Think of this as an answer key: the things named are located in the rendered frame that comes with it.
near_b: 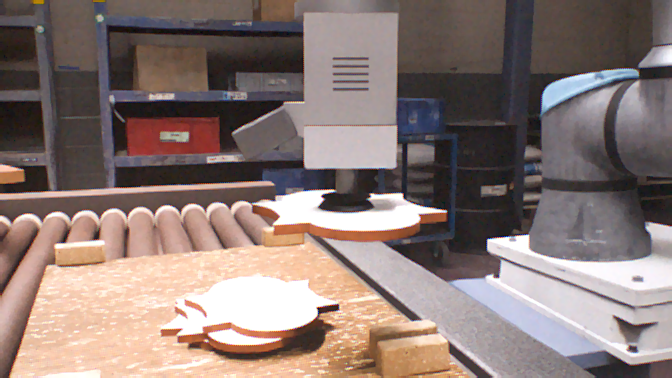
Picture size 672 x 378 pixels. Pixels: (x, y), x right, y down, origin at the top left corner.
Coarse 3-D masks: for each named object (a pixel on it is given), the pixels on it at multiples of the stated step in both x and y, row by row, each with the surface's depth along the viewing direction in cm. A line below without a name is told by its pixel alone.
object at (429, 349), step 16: (416, 336) 50; (432, 336) 50; (384, 352) 48; (400, 352) 48; (416, 352) 49; (432, 352) 49; (384, 368) 48; (400, 368) 49; (416, 368) 49; (432, 368) 50; (448, 368) 50
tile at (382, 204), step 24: (312, 192) 53; (288, 216) 44; (312, 216) 44; (336, 216) 44; (360, 216) 44; (384, 216) 44; (408, 216) 44; (432, 216) 45; (360, 240) 40; (384, 240) 40
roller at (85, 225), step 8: (80, 216) 116; (88, 216) 116; (96, 216) 119; (72, 224) 116; (80, 224) 109; (88, 224) 110; (96, 224) 116; (72, 232) 105; (80, 232) 103; (88, 232) 105; (96, 232) 117; (72, 240) 98; (80, 240) 98; (88, 240) 101
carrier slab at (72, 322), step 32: (160, 256) 83; (192, 256) 83; (224, 256) 83; (256, 256) 83; (288, 256) 83; (320, 256) 83; (64, 288) 70; (96, 288) 70; (128, 288) 70; (160, 288) 70; (192, 288) 70; (320, 288) 70; (352, 288) 70; (32, 320) 61; (64, 320) 61; (96, 320) 61; (128, 320) 61; (160, 320) 61; (352, 320) 61; (384, 320) 61; (32, 352) 54; (64, 352) 54; (96, 352) 54; (128, 352) 54; (160, 352) 54; (192, 352) 54; (224, 352) 54; (256, 352) 54; (288, 352) 54; (320, 352) 54; (352, 352) 54
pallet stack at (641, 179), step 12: (528, 120) 583; (540, 120) 564; (528, 132) 586; (540, 132) 563; (528, 144) 592; (540, 144) 564; (648, 180) 563; (660, 180) 546; (540, 192) 562; (648, 192) 586; (660, 192) 567; (660, 204) 568
